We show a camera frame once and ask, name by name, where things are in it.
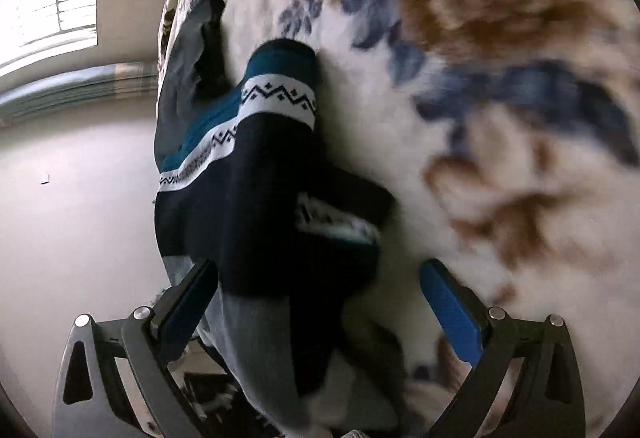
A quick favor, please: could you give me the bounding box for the teal curtain left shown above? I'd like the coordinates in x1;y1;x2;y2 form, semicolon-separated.
1;62;157;128

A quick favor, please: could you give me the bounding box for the folded black garment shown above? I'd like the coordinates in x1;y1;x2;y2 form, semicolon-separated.
154;0;231;166

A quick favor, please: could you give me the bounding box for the striped knit sweater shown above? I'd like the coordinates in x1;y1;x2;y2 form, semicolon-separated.
155;39;394;437

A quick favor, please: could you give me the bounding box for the floral bed blanket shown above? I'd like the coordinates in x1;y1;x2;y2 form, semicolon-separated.
162;0;639;437

